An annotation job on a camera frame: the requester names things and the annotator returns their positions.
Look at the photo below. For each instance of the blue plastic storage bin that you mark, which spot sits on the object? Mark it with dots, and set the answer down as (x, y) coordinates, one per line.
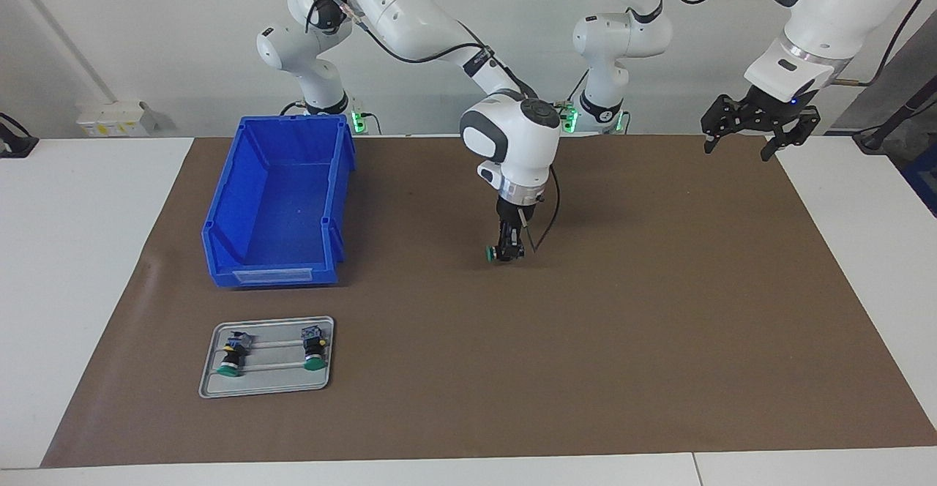
(278, 208)

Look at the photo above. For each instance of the blue crate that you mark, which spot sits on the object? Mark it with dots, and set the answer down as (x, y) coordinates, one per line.
(926, 178)

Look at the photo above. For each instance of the grey metal tray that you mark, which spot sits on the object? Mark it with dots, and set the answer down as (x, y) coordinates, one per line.
(274, 369)

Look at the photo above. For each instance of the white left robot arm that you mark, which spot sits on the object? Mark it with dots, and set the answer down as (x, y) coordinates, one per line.
(622, 39)

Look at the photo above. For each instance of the white wall socket box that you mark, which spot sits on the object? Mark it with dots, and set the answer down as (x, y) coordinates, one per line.
(110, 120)

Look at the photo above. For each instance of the brown table mat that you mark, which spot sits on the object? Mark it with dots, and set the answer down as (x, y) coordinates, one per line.
(659, 325)

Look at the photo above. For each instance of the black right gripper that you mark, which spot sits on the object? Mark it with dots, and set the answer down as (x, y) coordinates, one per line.
(512, 219)

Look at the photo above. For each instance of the black table clamp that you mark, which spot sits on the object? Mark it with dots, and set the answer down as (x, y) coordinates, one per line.
(15, 146)

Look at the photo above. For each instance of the black stand pole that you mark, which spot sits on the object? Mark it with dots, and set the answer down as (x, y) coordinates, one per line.
(871, 140)

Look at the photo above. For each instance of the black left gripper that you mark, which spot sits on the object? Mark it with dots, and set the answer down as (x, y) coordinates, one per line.
(772, 105)

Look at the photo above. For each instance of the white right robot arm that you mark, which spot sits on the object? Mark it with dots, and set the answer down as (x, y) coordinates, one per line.
(410, 10)

